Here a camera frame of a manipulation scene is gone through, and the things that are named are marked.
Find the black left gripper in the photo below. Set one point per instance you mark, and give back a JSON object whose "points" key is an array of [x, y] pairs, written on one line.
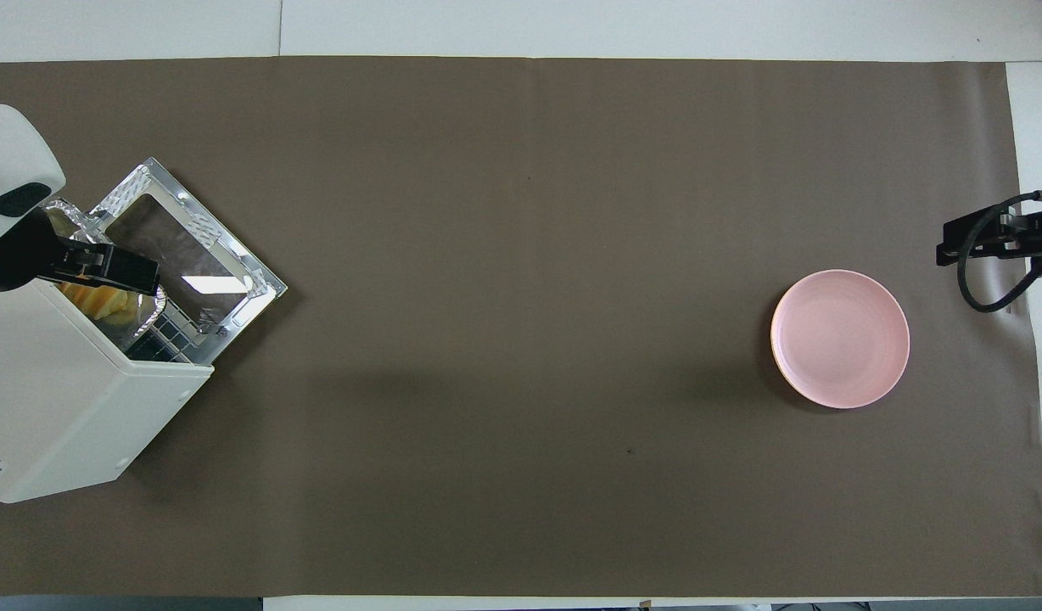
{"points": [[16, 259]]}

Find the golden ridged bread roll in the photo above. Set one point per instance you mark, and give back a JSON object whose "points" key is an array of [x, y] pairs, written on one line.
{"points": [[101, 299]]}

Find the aluminium foil tray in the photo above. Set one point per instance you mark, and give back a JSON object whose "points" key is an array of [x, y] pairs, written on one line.
{"points": [[63, 212]]}

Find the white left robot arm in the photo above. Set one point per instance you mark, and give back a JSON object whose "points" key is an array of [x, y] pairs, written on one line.
{"points": [[12, 153]]}

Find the silver glass oven door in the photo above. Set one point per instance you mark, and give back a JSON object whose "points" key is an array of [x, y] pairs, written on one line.
{"points": [[173, 246]]}

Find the white toaster oven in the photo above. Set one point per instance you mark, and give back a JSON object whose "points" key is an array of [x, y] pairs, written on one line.
{"points": [[54, 399]]}

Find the pink round plate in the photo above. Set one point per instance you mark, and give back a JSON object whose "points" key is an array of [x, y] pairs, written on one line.
{"points": [[839, 339]]}

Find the brown paper table mat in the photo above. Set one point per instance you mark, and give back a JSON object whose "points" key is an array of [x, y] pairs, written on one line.
{"points": [[521, 255]]}

